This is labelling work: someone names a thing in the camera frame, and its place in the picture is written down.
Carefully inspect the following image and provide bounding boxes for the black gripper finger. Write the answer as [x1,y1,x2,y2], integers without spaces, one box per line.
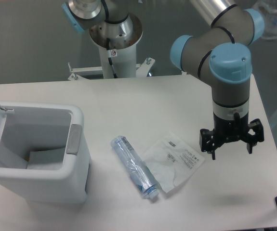
[239,118,264,154]
[199,128,225,160]

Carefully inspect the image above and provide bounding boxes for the black cable on pedestal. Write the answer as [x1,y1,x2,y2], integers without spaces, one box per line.
[105,38,118,79]

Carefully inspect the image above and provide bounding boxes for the grey trash can push button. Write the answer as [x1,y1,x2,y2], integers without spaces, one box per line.
[66,124,82,155]

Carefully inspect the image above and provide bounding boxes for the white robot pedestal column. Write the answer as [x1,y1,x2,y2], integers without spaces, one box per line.
[89,13,143,79]

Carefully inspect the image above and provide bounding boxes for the white trash inside can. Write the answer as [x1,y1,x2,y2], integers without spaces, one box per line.
[27,148,65,170]

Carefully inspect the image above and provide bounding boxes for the white pedestal base frame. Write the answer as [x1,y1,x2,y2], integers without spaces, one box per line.
[68,57,156,81]

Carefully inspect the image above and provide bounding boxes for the clear plastic bag on floor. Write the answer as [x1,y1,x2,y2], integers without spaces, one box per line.
[253,0,277,40]

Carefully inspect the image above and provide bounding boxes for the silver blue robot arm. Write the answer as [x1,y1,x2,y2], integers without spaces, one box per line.
[62,0,264,155]

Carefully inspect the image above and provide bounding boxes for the white printed plastic pouch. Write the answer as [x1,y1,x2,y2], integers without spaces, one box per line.
[143,132,205,193]

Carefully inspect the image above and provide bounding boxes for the crushed clear plastic bottle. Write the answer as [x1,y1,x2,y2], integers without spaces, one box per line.
[110,136,159,201]

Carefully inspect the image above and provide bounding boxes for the white plastic trash can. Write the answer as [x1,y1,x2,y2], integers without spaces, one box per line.
[0,102,91,203]

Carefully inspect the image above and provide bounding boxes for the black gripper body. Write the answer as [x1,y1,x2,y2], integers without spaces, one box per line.
[213,113,249,141]

